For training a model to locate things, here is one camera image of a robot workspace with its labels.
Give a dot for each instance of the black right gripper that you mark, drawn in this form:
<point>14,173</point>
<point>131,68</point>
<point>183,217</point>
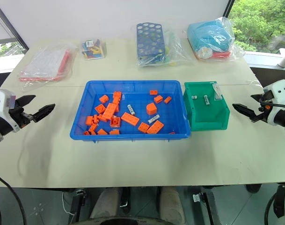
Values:
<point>261,112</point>

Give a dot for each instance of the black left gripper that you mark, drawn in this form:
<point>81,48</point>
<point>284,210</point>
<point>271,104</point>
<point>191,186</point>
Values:
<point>18,116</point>

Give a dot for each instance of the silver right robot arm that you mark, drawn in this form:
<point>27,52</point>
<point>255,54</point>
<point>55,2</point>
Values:
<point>283,118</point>

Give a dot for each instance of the green plastic bin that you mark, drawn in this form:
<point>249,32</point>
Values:
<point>210,117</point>

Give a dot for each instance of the clear box of colourful pieces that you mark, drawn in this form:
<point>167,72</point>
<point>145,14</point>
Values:
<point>93,49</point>

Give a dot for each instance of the bag with red sheets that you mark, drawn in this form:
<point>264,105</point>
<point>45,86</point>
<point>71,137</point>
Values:
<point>47,64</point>

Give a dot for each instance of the light blue items in bag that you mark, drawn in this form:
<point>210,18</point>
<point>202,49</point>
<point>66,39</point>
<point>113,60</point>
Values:
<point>236,50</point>

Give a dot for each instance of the small orange block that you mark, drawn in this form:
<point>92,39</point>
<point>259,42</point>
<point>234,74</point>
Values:
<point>104,98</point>
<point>100,116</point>
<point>93,127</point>
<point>89,120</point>
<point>95,118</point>
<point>153,92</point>
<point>114,132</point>
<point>167,100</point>
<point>86,133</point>
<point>102,132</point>
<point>99,109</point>
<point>158,99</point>
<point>93,133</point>

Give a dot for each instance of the red plastic piece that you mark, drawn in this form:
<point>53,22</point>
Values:
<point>221,55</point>

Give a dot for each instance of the white round piece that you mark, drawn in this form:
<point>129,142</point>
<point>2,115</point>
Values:
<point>205,52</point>

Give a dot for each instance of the teal plastic item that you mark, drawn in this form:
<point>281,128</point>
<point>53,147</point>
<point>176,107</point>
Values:
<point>210,35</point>

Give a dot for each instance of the upside-down orange square Lego brick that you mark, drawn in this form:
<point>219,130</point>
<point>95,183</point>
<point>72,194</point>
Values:
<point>115,122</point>

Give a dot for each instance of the black caster wheel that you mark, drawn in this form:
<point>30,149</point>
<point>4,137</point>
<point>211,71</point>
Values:
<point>253,188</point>

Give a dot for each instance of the blue perforated rack in bag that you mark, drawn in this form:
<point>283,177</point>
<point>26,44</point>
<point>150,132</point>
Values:
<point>177,54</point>

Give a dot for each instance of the grey connector in tray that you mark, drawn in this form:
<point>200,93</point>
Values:
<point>131,109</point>
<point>154,119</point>

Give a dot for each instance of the blue plastic tray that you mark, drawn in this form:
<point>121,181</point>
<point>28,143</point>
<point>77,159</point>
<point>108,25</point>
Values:
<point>133,89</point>

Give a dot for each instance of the curved orange block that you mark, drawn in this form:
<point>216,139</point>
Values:
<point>151,109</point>

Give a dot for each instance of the black table leg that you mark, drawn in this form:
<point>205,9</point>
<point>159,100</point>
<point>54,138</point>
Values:
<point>78,206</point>
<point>206,206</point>

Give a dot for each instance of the blue test tube rack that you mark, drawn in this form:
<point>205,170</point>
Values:
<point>149,43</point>

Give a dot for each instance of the grey rounded foot shape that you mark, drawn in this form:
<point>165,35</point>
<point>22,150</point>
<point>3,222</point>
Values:
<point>106,202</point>
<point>171,204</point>

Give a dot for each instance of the black window frame bar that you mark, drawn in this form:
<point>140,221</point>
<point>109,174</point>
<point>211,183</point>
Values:
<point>228,8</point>
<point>11,25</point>

